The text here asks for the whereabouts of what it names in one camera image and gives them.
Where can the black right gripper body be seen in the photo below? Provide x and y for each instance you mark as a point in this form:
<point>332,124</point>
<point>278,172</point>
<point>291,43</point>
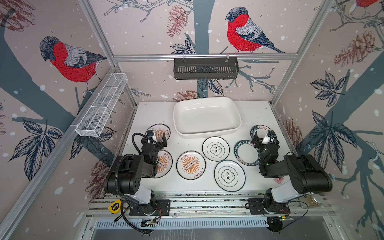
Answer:
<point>267,142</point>

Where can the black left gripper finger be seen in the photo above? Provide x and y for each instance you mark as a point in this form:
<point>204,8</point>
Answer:
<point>150,134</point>
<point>164,140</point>

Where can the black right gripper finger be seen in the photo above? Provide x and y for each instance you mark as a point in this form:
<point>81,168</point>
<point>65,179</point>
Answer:
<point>256,139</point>
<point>272,136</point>

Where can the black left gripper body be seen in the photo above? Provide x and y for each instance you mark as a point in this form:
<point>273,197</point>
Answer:
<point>157,141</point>

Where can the green band plate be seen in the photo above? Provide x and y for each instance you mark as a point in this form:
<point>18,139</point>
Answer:
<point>262,131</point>
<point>246,153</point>

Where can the white green-rim plate front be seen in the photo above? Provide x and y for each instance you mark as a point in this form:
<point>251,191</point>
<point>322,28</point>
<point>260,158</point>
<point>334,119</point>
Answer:
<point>229,176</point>

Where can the white green-rim plate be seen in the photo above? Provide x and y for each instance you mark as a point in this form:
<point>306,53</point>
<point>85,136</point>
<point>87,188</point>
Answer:
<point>229,176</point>
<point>216,149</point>

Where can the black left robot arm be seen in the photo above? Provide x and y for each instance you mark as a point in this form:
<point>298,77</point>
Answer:
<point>124,177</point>

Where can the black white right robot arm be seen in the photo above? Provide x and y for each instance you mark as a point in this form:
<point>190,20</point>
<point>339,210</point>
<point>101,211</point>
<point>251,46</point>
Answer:
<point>306,175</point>

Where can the white plastic bin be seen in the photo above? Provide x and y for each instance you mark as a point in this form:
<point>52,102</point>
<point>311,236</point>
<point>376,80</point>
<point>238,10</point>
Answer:
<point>206,117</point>

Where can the orange sunburst plate rear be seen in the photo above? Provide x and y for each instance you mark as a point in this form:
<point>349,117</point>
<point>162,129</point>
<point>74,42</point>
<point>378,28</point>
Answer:
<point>159,130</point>

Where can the orange sunburst plate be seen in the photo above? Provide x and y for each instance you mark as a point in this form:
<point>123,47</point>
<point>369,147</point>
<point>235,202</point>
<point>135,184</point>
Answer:
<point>159,130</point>
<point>165,162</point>
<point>191,165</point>

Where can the orange sunburst plate front left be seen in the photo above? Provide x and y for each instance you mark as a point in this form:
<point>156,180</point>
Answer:
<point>165,162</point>

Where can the pink small toy figure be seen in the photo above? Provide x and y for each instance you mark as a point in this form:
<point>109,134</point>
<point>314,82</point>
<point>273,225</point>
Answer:
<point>279,180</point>

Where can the orange sunburst plate centre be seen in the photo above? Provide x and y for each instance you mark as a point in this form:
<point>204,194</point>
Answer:
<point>191,165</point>

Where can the white green-rim plate rear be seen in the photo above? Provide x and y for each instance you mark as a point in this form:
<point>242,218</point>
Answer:
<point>216,149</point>

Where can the glass jar with lid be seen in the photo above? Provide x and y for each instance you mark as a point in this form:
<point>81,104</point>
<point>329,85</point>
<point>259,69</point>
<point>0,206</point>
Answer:
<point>315,200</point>

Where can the yellow tape measure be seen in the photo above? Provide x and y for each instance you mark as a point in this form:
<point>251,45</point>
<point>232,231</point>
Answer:
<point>115,207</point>

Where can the small circuit board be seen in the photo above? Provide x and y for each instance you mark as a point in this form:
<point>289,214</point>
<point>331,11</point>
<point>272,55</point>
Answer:
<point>148,223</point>

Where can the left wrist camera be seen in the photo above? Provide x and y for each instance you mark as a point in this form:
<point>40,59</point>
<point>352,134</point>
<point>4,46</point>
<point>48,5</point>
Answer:
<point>155,138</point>

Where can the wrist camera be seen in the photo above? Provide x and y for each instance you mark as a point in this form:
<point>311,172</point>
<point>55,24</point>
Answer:
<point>155,138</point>
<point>266,141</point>

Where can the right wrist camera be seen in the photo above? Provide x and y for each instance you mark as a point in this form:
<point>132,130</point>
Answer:
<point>266,141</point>

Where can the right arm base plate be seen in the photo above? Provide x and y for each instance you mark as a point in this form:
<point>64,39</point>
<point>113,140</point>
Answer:
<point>259,207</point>

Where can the white wire mesh basket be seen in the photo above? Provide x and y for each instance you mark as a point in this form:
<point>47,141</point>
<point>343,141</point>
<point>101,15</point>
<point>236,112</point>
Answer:
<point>98,114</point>

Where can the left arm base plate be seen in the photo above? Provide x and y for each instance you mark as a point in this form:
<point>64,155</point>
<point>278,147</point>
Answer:
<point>160,208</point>

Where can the black hanging wire shelf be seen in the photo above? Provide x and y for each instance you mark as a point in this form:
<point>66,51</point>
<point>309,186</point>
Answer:
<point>206,69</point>

